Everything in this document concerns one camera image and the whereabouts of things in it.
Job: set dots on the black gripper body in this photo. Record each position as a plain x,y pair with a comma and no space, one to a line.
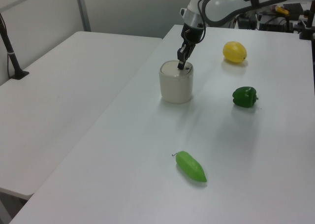
193,33

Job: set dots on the white desktop garbage bin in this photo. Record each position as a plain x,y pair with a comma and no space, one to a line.
176,89

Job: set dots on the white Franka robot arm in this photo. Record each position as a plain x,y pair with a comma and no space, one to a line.
219,8

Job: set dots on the black pole stand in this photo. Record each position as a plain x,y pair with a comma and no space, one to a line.
12,59

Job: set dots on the black equipment box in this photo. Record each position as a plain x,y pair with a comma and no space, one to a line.
294,8

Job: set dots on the dark green bell pepper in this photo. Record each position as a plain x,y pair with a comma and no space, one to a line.
244,97

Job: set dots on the beige swing bin lid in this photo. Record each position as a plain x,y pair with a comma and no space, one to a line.
170,68

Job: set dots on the yellow striped melon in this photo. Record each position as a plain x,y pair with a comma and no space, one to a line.
234,52

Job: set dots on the grey metal frame post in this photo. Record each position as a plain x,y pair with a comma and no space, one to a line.
83,9

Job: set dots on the black clamp stand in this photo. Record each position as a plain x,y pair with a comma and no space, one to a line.
307,28

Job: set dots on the light green long pepper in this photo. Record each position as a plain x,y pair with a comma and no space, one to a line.
190,166

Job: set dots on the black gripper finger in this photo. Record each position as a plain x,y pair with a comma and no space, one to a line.
191,50
182,57

